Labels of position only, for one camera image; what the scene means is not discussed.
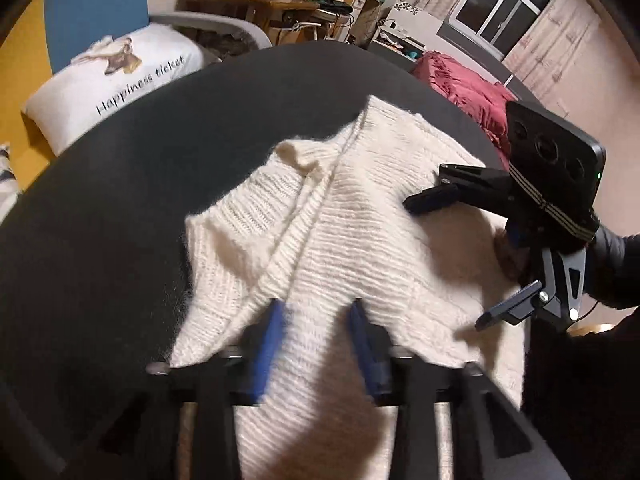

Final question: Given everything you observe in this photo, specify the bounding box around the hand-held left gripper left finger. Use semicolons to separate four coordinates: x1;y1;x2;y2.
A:
65;299;287;480

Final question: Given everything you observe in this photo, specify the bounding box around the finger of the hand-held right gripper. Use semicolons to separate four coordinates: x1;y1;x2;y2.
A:
475;282;543;332
402;184;461;216

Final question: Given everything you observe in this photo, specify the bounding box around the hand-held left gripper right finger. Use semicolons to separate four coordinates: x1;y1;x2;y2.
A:
349;299;571;480

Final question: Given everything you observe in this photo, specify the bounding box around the cream knit sweater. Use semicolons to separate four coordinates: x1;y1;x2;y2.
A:
170;95;531;480

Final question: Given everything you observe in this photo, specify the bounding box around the person's right hand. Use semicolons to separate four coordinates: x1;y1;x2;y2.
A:
492;227;531;283

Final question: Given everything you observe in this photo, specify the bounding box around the red quilt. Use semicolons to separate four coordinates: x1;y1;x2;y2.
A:
412;51;521;161

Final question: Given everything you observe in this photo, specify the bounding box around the person's black jacket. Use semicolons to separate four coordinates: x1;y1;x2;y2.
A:
520;305;640;480

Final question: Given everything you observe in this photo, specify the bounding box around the low grey cabinet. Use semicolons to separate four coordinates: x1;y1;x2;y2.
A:
367;0;442;61

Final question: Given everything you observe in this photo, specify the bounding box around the white-framed window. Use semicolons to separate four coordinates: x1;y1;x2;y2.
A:
446;0;555;62

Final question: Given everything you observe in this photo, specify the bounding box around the dark wooden desk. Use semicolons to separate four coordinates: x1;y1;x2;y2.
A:
175;0;321;46

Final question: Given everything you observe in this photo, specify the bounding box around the white deer-print pillow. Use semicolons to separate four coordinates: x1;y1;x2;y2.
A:
22;22;207;156

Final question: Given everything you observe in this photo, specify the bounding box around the geometric-print pillow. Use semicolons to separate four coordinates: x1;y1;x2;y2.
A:
0;142;22;223

